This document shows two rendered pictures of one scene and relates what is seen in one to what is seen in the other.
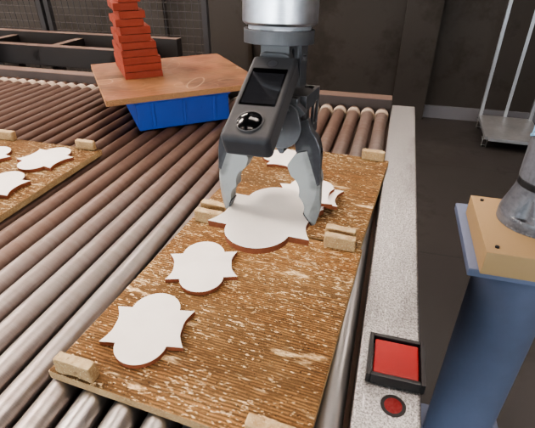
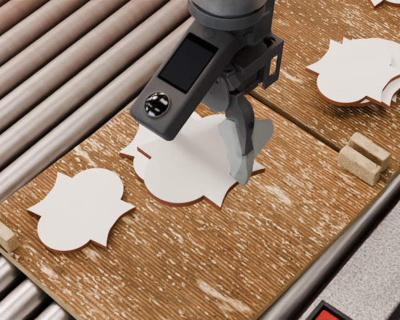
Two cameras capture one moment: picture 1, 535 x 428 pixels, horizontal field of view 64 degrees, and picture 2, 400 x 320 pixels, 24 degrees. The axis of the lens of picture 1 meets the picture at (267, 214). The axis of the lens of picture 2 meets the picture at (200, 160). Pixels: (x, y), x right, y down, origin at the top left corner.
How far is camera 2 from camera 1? 0.56 m
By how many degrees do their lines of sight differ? 25
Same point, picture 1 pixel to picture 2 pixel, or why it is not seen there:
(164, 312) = (102, 196)
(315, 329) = (259, 273)
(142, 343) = (67, 226)
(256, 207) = (195, 143)
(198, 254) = not seen: hidden behind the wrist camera
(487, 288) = not seen: outside the picture
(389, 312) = (367, 282)
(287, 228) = (209, 183)
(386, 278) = (398, 235)
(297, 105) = (227, 80)
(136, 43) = not seen: outside the picture
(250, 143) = (150, 127)
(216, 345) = (142, 254)
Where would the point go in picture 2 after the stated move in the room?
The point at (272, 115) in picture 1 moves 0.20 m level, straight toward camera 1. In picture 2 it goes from (179, 103) to (71, 277)
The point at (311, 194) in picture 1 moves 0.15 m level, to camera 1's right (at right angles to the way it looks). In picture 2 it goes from (237, 160) to (383, 207)
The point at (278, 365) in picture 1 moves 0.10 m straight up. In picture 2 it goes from (195, 300) to (195, 253)
